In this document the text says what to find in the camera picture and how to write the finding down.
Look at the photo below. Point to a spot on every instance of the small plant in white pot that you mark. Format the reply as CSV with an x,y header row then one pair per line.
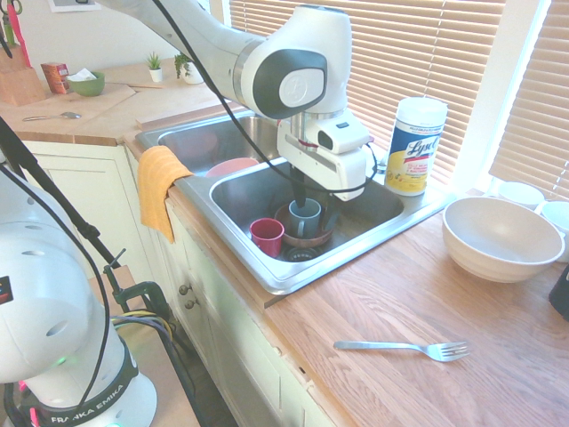
x,y
155,69

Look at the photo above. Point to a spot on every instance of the green bowl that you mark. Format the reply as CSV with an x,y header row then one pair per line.
x,y
86,86

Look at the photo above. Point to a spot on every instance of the orange dish towel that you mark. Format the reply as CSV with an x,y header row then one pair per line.
x,y
155,187

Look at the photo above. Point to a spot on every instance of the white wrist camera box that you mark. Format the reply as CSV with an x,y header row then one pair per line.
x,y
342,133

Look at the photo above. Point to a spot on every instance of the narrow wooden window blind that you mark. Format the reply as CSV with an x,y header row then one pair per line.
x,y
538,98

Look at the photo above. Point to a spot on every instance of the cream kitchen cabinet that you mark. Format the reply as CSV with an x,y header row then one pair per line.
x,y
222,329

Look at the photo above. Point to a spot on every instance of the silver metal fork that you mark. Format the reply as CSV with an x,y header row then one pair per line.
x,y
444,351

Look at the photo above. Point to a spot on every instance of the large cream ceramic bowl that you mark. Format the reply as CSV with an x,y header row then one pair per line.
x,y
498,240

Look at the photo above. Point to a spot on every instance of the white paper sheet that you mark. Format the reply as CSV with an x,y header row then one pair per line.
x,y
73,5

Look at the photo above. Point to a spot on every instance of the pink plate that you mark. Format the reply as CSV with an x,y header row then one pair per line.
x,y
229,168

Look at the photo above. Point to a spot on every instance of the wooden knife block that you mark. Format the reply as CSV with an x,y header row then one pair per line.
x,y
20,84

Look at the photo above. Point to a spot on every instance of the green metal clamp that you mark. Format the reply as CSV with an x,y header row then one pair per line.
x,y
133,295

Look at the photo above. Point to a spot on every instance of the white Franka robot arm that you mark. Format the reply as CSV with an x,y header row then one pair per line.
x,y
284,40

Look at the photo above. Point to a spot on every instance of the round cabinet knob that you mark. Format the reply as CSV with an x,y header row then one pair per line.
x,y
191,304
183,289

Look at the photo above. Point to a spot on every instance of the sink drain strainer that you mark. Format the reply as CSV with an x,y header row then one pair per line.
x,y
302,254

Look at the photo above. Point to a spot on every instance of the trailing plant in white pot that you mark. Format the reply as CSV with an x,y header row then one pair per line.
x,y
189,71

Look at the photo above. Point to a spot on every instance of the brown wooden bowl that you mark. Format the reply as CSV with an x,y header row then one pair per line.
x,y
306,241

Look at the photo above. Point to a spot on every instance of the black object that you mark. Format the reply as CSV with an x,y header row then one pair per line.
x,y
561,295

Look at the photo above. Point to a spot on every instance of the stainless steel double sink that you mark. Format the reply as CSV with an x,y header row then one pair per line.
x,y
378,209

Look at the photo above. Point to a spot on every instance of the Lysol wipes canister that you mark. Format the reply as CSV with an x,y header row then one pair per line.
x,y
413,147

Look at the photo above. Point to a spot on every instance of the grey mug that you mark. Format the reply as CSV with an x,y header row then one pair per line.
x,y
306,220

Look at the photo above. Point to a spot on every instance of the wide wooden window blind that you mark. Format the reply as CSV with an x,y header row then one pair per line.
x,y
400,49

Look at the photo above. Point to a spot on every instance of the orange cardboard box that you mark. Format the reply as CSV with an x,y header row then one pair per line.
x,y
53,78

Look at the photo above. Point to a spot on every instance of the red plastic cup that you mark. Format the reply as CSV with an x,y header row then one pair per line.
x,y
266,238

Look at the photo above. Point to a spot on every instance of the silver metal spoon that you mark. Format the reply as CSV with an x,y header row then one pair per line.
x,y
69,115

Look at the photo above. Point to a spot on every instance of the wooden stick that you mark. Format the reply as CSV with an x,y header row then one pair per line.
x,y
146,85

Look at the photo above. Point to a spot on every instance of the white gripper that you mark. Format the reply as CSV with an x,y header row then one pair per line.
x,y
329,171

